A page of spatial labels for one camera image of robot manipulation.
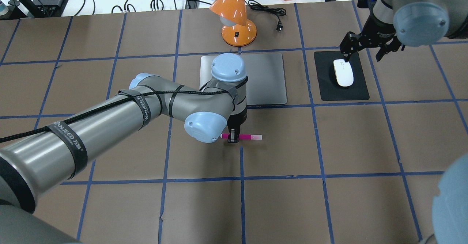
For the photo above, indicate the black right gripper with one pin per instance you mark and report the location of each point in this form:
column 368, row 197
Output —
column 379, row 29

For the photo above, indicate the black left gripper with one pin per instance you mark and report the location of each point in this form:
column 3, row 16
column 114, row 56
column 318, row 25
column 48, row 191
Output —
column 237, row 121

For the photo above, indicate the pink marker pen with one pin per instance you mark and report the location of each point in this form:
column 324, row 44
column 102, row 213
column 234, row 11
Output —
column 243, row 136

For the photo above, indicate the white computer mouse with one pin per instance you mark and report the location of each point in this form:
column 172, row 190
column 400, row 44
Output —
column 343, row 73

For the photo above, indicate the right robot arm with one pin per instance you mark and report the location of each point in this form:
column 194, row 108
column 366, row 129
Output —
column 420, row 23

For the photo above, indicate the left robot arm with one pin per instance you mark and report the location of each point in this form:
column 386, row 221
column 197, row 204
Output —
column 41, row 159

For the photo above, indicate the silver laptop notebook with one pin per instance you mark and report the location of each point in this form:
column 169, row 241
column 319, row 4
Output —
column 266, row 84

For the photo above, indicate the black mousepad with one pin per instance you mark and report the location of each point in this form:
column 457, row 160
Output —
column 330, row 89

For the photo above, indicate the orange desk lamp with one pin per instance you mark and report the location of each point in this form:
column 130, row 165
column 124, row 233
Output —
column 237, row 29

